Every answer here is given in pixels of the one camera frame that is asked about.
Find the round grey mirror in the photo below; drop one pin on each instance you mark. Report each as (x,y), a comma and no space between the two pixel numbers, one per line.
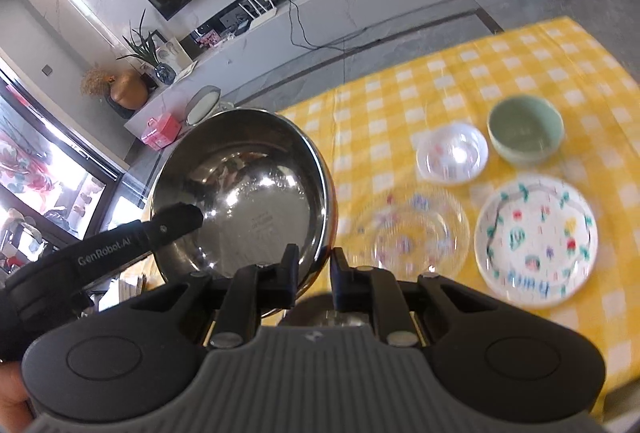
(202,107)

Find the black framed window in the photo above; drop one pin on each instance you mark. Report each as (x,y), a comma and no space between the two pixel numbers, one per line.
(60,173)

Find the stainless steel bowl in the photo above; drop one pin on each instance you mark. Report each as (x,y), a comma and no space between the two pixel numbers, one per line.
(240,183)

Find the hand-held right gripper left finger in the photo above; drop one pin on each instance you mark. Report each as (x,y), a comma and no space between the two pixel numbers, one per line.
(295,270)

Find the small white printed plate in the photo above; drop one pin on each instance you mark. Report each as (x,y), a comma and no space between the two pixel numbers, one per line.
(452,153)

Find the white floral plate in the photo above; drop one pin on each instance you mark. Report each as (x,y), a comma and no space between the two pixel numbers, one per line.
(535,238)

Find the green ceramic bowl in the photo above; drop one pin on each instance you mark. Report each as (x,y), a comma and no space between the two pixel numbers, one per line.
(525,133)

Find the person's left hand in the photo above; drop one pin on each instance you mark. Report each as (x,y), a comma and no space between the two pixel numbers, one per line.
(12,398)

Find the clear glass printed plate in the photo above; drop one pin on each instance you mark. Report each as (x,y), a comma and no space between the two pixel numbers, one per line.
(415,233)

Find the aloe plant in patterned vase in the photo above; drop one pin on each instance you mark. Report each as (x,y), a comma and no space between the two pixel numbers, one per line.
(161,70)

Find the dried fluffy flower bunch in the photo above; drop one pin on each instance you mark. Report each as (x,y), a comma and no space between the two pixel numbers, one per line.
(96,81)

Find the white picture card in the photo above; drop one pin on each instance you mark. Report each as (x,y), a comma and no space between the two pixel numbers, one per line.
(179,58)

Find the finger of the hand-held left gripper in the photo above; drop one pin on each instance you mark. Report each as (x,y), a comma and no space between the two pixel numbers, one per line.
(175,220)

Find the pink photo frame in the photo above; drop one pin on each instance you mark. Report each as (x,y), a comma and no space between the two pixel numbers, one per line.
(209,39)

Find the white router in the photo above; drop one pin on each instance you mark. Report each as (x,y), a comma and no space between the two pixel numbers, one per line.
(260,15)

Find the pink box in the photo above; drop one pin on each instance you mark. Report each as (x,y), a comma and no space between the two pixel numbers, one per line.
(161,131)

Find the yellow checked tablecloth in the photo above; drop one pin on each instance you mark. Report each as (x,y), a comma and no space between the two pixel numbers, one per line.
(400,88)

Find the grey wall switch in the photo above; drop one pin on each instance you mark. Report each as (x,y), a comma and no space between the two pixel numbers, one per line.
(48,70)

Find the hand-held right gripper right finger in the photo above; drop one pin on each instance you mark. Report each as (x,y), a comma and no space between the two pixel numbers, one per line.
(339,270)

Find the orange vase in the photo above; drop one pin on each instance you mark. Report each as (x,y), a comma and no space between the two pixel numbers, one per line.
(129,90)

